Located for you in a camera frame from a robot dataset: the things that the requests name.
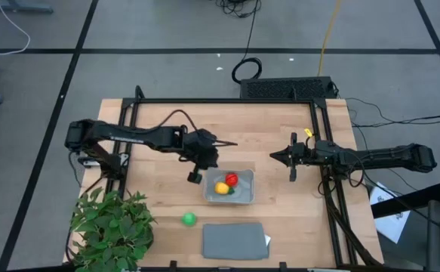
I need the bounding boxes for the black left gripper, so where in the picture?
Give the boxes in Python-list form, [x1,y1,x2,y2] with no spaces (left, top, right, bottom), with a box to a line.
[183,128,238,185]

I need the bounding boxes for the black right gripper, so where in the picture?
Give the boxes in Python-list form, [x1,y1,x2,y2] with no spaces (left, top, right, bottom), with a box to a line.
[269,132,318,183]

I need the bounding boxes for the yellow toy pepper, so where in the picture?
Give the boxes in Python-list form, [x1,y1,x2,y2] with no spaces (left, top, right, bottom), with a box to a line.
[214,181,235,196]

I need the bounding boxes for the grey tupperware container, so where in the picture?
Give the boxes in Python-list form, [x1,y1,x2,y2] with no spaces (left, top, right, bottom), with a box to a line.
[202,167,256,206]

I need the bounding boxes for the green toy lime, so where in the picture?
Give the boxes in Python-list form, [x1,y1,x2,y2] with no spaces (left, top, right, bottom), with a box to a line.
[181,212,198,227]

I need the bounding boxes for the grey folded cloth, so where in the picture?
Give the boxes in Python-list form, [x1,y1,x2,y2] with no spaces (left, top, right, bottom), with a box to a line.
[202,221,270,261]

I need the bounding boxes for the green leafy plant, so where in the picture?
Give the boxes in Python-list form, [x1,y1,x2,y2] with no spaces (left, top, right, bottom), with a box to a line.
[68,187,157,272]

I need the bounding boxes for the white printed paper sheet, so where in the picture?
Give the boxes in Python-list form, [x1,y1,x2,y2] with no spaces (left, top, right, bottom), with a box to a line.
[369,181,411,245]

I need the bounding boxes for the black beam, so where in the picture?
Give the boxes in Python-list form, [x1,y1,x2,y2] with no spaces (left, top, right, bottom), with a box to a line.
[371,182,440,220]

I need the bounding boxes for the black aluminium frame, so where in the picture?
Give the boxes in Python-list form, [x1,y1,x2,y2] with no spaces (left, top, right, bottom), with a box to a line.
[104,85,383,267]

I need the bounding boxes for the black coiled cable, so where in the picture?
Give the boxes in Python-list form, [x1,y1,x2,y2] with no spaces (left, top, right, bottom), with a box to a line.
[231,11,263,85]

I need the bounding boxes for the thin black cables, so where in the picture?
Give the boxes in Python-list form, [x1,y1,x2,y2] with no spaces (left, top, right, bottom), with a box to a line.
[344,97,440,128]

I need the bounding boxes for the yellow cable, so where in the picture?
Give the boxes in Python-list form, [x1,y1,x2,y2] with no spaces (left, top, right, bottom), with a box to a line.
[317,0,343,77]

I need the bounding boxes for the black cable bundle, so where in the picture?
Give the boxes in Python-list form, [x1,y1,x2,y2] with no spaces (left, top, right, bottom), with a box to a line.
[215,0,263,19]

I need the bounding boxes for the white cable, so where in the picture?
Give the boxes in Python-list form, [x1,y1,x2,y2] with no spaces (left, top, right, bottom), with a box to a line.
[0,0,32,56]

